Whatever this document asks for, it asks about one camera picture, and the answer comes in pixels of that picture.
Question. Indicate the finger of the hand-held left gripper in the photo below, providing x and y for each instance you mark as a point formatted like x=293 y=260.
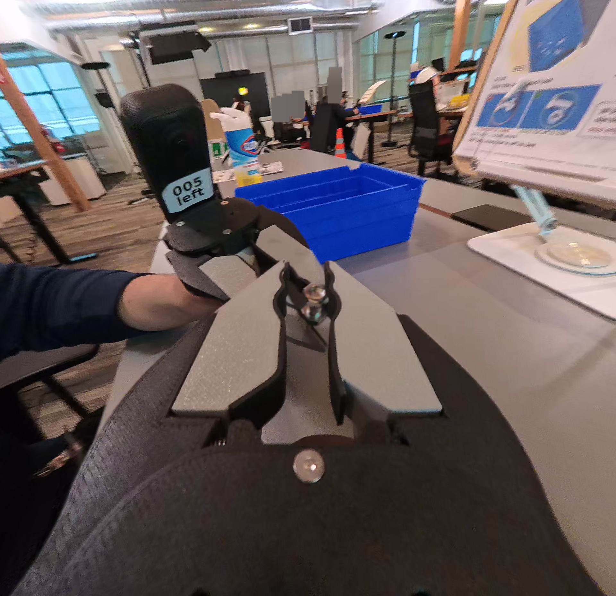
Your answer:
x=231 y=273
x=288 y=249

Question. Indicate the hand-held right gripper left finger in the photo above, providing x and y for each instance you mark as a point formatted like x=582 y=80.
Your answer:
x=231 y=360

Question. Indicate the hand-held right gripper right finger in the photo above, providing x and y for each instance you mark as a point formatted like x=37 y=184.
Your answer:
x=380 y=360

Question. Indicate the small silver bolt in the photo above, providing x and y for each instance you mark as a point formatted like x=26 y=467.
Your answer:
x=315 y=292

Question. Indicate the blue plastic bin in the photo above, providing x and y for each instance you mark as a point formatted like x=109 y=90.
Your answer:
x=361 y=211

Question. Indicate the person's left forearm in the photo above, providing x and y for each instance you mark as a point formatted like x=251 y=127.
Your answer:
x=72 y=302

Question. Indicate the person's left hand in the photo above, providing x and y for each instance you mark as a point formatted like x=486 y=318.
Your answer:
x=192 y=302

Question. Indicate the green white small box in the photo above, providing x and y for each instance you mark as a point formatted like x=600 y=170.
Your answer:
x=219 y=150

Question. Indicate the blue white wipes canister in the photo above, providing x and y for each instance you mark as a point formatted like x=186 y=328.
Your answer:
x=243 y=148

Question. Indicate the printed paper leaflet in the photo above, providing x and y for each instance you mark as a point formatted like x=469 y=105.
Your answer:
x=269 y=168

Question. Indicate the black ceiling monitor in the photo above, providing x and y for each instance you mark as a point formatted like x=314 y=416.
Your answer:
x=173 y=47

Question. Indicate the white cabinet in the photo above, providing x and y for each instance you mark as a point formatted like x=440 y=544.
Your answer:
x=77 y=182

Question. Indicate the orange traffic cone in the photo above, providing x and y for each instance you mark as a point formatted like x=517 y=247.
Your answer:
x=340 y=146

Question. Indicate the wooden desk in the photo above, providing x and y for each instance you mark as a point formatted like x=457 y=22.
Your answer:
x=21 y=168

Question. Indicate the black office chair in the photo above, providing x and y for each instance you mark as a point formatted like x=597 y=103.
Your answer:
x=426 y=119
x=43 y=360

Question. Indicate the black floor lamp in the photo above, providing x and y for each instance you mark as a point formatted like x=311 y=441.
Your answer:
x=395 y=34

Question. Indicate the instruction sign on stand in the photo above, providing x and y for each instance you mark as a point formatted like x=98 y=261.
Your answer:
x=486 y=76

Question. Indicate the white instruction sheet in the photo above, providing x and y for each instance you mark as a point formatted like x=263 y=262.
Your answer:
x=553 y=138

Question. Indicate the black wall screen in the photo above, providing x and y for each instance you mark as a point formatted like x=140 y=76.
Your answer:
x=250 y=95

